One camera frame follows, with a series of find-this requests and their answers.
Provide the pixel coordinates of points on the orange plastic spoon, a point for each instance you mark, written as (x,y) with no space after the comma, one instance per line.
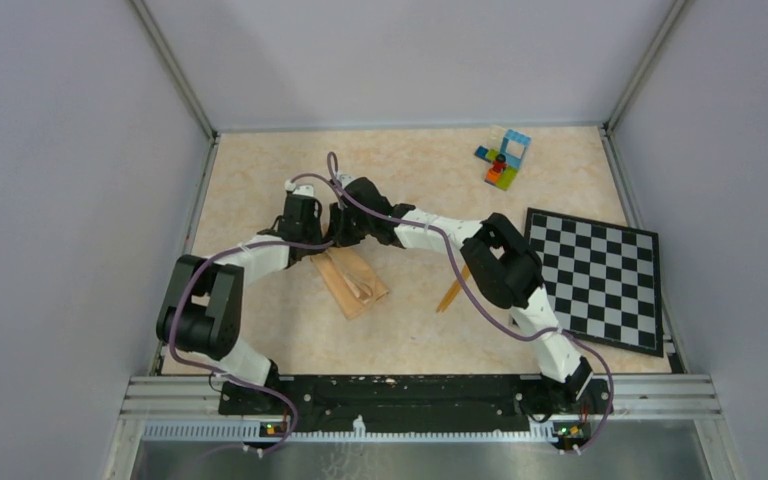
(453,291)

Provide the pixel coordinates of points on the aluminium frame profile front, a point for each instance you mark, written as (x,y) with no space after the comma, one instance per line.
(186,408)

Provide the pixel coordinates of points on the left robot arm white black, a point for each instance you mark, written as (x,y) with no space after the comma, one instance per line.
(200,320)

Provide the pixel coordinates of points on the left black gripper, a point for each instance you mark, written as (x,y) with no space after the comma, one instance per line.
(317,226)

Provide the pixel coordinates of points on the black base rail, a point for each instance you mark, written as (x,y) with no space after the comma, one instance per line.
(415,403)

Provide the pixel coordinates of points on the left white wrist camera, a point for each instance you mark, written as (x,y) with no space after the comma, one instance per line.
(299,189)

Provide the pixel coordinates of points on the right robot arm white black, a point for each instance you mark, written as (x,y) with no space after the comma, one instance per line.
(506,270)

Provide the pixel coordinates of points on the black white checkerboard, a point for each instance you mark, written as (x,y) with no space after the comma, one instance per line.
(602,279)

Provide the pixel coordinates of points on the peach cloth napkin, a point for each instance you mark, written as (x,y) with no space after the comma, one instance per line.
(351,280)

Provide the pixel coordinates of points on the colourful toy brick model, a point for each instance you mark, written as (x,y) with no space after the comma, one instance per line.
(505,155)

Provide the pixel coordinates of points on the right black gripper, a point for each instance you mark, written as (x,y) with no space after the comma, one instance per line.
(340,238)

